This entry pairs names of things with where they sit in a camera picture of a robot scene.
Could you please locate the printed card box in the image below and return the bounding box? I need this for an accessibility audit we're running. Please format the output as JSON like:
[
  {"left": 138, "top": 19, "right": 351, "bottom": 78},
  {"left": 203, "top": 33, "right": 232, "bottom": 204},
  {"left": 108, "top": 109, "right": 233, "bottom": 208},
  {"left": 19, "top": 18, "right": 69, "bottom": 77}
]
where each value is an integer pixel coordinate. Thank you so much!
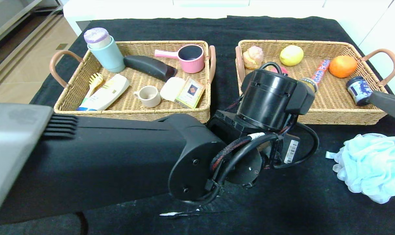
[{"left": 175, "top": 77, "right": 206, "bottom": 109}]

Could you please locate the white shampoo bottle blue cap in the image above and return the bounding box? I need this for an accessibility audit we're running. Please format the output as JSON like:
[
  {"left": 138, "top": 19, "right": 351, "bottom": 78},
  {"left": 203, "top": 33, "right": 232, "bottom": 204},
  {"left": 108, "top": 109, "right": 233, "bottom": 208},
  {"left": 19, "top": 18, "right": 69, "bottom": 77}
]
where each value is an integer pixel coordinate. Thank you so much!
[{"left": 77, "top": 74, "right": 130, "bottom": 111}]

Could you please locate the yellow drink can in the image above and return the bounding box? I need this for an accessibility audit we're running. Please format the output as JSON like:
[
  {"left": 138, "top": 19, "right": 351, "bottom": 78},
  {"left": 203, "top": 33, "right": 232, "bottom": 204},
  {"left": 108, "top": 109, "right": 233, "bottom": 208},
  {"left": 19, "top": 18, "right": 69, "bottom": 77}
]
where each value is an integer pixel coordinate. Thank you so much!
[{"left": 299, "top": 78, "right": 318, "bottom": 94}]

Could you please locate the light blue bath pouf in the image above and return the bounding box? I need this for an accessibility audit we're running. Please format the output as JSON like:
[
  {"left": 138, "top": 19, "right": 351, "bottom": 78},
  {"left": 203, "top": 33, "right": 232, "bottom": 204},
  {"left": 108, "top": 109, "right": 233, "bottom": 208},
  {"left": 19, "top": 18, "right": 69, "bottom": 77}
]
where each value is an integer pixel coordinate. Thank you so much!
[{"left": 325, "top": 133, "right": 395, "bottom": 205}]

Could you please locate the cream soap bar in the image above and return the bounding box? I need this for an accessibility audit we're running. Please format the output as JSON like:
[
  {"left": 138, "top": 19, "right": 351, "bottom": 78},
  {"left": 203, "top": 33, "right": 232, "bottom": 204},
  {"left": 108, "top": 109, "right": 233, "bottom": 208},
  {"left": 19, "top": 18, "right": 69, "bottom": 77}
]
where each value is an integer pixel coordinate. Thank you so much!
[{"left": 160, "top": 77, "right": 186, "bottom": 102}]

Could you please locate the small beige cup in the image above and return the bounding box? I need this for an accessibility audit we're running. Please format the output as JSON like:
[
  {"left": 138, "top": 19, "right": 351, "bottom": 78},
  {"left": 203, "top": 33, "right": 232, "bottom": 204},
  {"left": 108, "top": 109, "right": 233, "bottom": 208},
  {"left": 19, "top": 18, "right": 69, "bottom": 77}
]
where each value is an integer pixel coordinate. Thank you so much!
[{"left": 134, "top": 86, "right": 161, "bottom": 108}]

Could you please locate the pink toy saucepan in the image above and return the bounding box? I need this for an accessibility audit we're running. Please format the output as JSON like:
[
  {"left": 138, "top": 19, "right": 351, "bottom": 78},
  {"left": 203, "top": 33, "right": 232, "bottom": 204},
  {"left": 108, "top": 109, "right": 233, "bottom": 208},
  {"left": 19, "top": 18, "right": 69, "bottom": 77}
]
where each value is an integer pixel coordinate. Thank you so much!
[{"left": 155, "top": 44, "right": 205, "bottom": 73}]

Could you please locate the dark eggplant shaped object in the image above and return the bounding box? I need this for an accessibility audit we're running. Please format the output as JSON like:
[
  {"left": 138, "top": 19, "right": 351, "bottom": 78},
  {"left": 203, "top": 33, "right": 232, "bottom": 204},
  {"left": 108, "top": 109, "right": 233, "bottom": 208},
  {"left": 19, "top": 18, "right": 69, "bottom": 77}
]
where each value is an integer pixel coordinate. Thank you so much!
[{"left": 123, "top": 55, "right": 177, "bottom": 82}]

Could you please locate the pink frosted pastry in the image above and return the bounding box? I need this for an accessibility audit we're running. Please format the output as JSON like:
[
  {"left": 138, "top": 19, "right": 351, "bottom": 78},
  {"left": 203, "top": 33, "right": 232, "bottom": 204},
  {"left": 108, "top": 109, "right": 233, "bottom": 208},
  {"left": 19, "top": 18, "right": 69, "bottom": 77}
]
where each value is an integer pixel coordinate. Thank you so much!
[{"left": 243, "top": 46, "right": 264, "bottom": 70}]

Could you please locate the teal plastic cup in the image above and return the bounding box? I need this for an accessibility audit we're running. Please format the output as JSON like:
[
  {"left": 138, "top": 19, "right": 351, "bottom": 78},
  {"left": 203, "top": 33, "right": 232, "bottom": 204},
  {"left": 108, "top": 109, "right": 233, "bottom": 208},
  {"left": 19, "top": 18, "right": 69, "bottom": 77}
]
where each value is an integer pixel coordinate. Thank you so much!
[{"left": 87, "top": 35, "right": 125, "bottom": 73}]

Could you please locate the yellow green brush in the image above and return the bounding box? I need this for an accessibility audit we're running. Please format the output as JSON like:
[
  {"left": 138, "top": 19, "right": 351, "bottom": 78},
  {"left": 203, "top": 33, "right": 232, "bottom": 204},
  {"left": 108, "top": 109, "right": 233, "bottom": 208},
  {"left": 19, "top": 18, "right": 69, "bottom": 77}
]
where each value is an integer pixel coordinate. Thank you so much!
[{"left": 86, "top": 73, "right": 104, "bottom": 99}]

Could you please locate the yellow lemon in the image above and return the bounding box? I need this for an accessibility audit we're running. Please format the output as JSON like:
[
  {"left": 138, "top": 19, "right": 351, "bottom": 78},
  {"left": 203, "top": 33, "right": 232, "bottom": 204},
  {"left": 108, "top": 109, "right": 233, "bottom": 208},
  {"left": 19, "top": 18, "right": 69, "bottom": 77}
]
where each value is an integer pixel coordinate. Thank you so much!
[{"left": 280, "top": 45, "right": 304, "bottom": 66}]

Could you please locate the purple capped beige bottle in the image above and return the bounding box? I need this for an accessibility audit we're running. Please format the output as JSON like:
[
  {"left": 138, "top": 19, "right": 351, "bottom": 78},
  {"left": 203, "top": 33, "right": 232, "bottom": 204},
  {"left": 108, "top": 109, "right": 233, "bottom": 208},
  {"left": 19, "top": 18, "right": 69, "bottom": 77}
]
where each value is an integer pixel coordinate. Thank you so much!
[{"left": 83, "top": 27, "right": 112, "bottom": 49}]

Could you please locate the orange candy tube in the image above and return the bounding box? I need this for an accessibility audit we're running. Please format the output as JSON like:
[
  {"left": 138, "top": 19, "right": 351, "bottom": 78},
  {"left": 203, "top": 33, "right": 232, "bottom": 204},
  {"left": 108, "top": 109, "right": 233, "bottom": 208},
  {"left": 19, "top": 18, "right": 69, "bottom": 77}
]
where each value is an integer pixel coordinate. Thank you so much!
[{"left": 311, "top": 59, "right": 330, "bottom": 84}]

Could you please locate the orange fruit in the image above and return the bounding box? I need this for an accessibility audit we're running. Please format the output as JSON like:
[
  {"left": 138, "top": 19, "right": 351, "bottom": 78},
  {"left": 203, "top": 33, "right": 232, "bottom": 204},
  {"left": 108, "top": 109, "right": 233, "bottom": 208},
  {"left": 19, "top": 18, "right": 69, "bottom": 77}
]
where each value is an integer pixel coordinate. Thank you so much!
[{"left": 328, "top": 55, "right": 358, "bottom": 78}]

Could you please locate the white cabinet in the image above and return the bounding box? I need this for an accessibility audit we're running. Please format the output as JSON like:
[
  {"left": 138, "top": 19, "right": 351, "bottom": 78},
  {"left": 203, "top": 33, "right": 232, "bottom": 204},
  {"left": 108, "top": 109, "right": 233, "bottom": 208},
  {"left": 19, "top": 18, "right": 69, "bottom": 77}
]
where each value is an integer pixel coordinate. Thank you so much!
[{"left": 63, "top": 0, "right": 335, "bottom": 36}]

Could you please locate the dark blue printed jar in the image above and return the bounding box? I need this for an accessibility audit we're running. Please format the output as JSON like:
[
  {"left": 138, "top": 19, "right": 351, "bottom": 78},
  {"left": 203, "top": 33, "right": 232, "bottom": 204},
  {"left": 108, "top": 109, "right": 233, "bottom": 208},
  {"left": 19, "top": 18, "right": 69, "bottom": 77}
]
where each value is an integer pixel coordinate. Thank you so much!
[{"left": 345, "top": 76, "right": 377, "bottom": 106}]

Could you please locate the grey metal cabinet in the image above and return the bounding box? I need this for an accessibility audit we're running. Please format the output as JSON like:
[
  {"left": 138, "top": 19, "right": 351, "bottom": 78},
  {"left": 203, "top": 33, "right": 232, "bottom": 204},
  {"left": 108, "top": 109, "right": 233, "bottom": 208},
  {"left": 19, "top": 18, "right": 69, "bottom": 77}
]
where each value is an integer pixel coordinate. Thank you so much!
[{"left": 0, "top": 0, "right": 63, "bottom": 49}]

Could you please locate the wicker basket with brown handles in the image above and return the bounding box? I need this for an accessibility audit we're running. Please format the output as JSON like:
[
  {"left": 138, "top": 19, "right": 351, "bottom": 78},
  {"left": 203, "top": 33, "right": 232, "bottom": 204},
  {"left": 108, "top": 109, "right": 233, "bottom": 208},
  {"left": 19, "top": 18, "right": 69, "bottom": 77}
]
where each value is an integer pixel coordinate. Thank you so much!
[
  {"left": 49, "top": 40, "right": 216, "bottom": 126},
  {"left": 235, "top": 39, "right": 395, "bottom": 125}
]

